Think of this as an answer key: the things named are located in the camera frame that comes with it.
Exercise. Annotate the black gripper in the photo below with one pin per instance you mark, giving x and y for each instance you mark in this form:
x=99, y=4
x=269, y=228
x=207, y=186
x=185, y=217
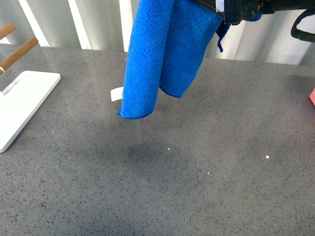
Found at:
x=235, y=11

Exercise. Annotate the blue microfiber cloth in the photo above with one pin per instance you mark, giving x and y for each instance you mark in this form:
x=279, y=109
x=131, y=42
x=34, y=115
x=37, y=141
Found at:
x=168, y=42

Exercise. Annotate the pink plastic bin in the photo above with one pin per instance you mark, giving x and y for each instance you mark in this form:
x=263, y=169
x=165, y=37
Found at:
x=312, y=97

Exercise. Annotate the white curtain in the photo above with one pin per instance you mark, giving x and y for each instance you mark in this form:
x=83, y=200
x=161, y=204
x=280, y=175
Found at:
x=107, y=25

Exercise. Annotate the upper wooden rack rod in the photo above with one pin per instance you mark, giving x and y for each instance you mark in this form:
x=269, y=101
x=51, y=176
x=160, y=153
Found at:
x=6, y=30

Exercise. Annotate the wooden rack rod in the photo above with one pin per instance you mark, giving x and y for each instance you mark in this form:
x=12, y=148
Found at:
x=13, y=58
x=6, y=30

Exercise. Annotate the lower wooden rack rod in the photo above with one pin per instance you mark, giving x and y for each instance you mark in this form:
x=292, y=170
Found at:
x=13, y=58

